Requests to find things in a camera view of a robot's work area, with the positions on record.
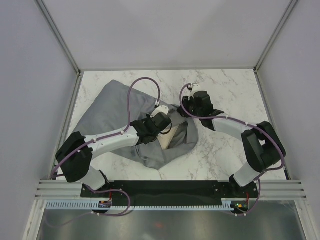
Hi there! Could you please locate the beige pillow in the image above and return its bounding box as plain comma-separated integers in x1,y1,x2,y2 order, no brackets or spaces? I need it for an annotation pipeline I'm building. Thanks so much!
157,123,188,150

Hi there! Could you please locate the grey pillowcase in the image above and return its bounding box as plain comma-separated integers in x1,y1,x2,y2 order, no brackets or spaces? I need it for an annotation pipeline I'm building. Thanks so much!
74,80,199,170

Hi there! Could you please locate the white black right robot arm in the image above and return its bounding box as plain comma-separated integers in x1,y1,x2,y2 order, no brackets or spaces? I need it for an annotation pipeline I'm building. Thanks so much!
178,90,286,198

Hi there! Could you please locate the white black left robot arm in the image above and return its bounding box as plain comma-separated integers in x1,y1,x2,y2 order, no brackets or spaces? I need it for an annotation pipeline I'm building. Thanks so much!
55,106,172,197

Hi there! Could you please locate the metal front panel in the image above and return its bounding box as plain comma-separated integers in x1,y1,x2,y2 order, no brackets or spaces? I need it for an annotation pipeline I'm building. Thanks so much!
39,201,306,240

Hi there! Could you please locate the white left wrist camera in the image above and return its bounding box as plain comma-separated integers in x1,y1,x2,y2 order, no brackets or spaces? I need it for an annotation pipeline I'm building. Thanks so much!
150,105,169,118

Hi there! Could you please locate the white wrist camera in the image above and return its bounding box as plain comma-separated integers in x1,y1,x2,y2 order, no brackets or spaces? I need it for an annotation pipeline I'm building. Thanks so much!
150,105,169,118
187,83,202,99

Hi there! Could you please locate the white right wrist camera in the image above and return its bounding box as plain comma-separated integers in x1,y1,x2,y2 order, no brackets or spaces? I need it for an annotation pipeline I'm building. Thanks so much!
187,83,202,99

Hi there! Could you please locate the aluminium left side rail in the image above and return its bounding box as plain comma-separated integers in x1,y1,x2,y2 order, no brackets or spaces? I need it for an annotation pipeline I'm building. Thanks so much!
48,72,84,176

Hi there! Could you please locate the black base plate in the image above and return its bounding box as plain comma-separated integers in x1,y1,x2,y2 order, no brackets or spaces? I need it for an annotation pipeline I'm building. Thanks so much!
80,180,258,206

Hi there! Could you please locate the white slotted cable duct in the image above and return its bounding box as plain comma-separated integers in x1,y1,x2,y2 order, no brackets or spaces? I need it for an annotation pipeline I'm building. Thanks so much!
45,199,239,211

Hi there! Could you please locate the aluminium right side rail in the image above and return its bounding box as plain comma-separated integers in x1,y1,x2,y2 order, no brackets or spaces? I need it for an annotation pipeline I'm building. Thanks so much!
253,68,291,180

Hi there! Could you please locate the aluminium right corner post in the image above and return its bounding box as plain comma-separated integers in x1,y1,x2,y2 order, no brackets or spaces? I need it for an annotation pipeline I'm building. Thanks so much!
253,0,300,75

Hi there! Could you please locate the aluminium corner post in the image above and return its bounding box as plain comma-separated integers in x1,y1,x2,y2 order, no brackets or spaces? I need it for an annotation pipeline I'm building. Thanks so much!
253,0,300,75
34,0,82,76

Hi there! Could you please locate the aluminium left corner post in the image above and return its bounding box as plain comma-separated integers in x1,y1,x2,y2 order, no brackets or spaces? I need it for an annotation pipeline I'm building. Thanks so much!
34,0,82,76

